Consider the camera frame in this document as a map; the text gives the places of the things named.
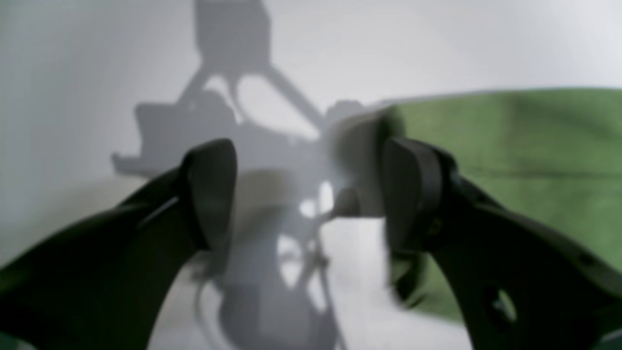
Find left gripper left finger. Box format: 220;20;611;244
0;138;237;350

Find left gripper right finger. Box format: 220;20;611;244
381;138;621;350

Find green T-shirt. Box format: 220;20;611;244
379;87;622;324

